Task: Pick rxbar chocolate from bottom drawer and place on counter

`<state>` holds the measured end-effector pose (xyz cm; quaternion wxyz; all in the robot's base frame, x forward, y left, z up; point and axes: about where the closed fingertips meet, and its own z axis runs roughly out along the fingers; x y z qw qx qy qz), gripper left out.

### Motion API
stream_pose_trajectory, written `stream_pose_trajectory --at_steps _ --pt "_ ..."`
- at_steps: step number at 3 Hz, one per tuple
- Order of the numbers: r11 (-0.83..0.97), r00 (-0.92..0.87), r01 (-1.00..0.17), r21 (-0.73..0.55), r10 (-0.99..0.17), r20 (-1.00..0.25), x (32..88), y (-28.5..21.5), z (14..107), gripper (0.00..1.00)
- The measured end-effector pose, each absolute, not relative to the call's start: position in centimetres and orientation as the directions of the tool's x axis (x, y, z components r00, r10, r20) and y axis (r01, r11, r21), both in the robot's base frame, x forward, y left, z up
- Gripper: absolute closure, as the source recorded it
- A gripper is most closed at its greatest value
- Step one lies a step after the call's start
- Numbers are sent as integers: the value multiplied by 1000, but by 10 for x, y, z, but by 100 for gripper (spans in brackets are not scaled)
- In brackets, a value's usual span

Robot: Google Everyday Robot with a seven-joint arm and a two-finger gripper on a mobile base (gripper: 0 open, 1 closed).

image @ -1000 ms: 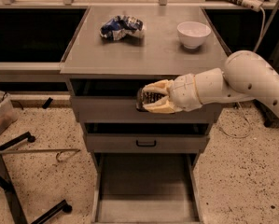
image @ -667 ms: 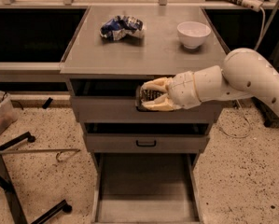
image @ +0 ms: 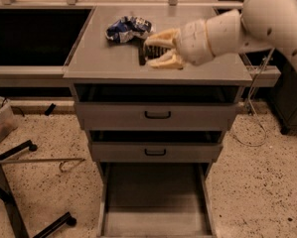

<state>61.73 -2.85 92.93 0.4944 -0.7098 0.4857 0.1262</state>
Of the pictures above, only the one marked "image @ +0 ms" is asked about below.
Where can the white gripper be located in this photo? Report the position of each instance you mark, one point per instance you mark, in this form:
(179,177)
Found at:
(194,42)

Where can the black rxbar chocolate bar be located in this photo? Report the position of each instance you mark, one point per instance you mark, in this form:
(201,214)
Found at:
(146,53)

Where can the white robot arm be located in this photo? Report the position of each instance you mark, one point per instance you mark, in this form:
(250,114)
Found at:
(260,25)

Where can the grey drawer cabinet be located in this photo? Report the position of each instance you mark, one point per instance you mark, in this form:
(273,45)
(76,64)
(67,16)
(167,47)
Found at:
(96,60)

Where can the top grey drawer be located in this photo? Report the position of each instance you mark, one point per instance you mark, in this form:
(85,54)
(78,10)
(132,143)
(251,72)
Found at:
(154,106)

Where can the middle grey drawer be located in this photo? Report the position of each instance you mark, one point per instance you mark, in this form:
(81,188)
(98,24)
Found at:
(155,146)

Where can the bottom grey open drawer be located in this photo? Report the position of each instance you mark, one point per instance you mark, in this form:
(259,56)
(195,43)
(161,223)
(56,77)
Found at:
(155,201)

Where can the crumpled blue chip bag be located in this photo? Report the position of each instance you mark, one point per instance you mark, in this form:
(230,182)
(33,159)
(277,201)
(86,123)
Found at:
(128,28)

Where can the dark cabinet at right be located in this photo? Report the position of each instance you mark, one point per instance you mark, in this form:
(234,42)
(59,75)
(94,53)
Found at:
(283,98)

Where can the small black floor block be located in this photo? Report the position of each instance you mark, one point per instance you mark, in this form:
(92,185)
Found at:
(50,109)

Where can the metal rod with hook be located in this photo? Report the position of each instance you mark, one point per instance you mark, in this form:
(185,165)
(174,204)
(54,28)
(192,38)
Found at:
(60,161)

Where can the clear plastic storage bin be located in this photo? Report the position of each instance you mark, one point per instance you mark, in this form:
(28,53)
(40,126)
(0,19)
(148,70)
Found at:
(8,121)

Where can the black stand base legs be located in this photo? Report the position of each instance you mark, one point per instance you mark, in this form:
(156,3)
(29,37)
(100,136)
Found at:
(14,214)

